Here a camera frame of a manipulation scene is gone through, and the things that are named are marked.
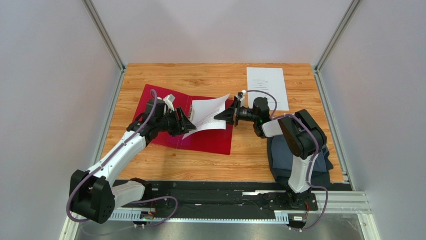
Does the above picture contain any metal folder clip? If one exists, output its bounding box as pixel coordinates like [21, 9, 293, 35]
[188, 105, 195, 122]

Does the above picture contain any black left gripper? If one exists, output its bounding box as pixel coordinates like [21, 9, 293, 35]
[155, 106, 197, 138]

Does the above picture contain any dark blue folded cloth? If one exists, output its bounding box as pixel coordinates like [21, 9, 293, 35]
[267, 135, 334, 189]

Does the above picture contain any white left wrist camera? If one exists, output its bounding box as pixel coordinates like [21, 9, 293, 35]
[157, 94, 176, 114]

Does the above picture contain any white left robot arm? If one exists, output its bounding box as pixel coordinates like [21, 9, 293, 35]
[66, 98, 197, 224]

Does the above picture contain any right aluminium corner post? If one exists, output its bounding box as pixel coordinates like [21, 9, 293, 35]
[314, 0, 363, 73]

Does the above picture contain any aluminium frame rail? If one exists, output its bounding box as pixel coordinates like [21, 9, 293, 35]
[61, 185, 380, 240]

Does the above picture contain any white printed paper sheet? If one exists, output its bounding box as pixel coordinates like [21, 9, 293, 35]
[183, 94, 230, 140]

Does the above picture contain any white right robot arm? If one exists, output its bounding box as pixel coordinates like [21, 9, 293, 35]
[214, 97, 327, 204]

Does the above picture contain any aluminium corner post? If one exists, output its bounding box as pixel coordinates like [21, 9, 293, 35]
[314, 0, 363, 73]
[82, 0, 126, 72]

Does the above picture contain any red plastic folder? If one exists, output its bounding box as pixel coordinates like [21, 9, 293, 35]
[133, 84, 233, 155]

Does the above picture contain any left aluminium corner post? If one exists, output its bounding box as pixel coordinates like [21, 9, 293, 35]
[82, 0, 126, 72]

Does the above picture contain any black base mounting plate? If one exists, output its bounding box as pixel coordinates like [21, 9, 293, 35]
[125, 181, 319, 220]

